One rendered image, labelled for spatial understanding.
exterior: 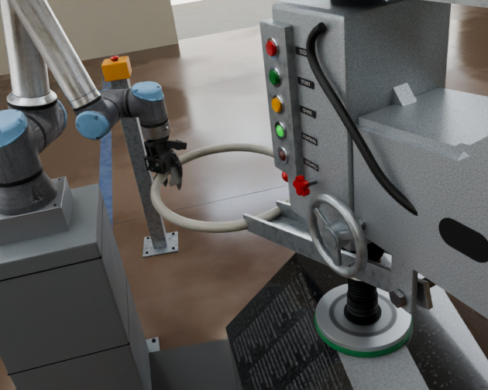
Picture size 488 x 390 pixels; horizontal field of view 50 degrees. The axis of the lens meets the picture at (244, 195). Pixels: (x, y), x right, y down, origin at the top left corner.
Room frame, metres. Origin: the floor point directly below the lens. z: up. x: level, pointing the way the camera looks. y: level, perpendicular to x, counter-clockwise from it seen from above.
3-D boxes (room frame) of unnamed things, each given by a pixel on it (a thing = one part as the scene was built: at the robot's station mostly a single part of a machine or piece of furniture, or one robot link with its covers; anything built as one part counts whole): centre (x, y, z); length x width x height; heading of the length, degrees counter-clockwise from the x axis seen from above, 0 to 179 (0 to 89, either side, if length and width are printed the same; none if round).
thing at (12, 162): (1.49, 0.68, 1.12); 0.17 x 0.15 x 0.18; 168
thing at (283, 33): (0.90, -0.10, 1.35); 0.08 x 0.03 x 0.28; 25
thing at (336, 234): (0.72, -0.17, 1.18); 0.15 x 0.10 x 0.15; 25
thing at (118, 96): (1.58, 0.36, 1.17); 0.12 x 0.12 x 0.09; 78
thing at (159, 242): (2.51, 0.52, 0.54); 0.20 x 0.20 x 1.09; 3
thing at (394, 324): (0.88, -0.23, 0.82); 0.21 x 0.21 x 0.01
